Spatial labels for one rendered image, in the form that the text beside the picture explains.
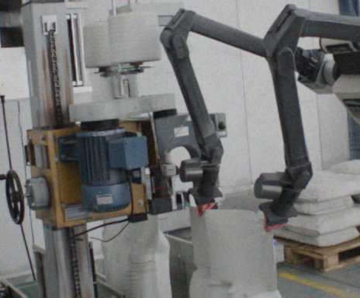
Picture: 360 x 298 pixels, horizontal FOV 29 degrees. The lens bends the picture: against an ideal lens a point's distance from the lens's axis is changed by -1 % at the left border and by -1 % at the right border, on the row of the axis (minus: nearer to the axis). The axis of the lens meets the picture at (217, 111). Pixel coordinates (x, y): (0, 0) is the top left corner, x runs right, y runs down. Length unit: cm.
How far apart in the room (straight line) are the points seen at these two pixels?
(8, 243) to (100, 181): 303
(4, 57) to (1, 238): 133
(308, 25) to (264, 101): 593
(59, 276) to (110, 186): 42
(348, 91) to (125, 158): 71
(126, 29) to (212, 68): 509
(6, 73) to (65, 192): 231
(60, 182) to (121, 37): 50
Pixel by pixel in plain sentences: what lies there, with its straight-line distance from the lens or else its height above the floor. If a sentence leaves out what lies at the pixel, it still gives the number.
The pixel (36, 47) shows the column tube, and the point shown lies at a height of 161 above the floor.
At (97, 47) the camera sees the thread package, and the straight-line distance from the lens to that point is 240.
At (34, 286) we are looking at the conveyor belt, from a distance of 407.
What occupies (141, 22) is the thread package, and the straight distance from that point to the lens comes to 216.
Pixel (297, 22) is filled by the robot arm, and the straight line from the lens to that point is 162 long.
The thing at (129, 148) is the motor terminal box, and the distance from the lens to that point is 205.
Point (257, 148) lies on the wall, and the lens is 752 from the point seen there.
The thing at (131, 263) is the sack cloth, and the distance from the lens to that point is 272.
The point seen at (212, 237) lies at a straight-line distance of 217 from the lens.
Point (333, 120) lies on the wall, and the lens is 817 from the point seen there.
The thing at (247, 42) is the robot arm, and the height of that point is 156.
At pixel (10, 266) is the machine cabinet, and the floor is 25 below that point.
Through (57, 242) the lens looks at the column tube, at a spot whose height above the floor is 97.
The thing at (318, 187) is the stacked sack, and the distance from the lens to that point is 501.
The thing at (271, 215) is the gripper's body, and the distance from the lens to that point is 196.
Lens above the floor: 147
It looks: 3 degrees down
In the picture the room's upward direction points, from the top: 5 degrees counter-clockwise
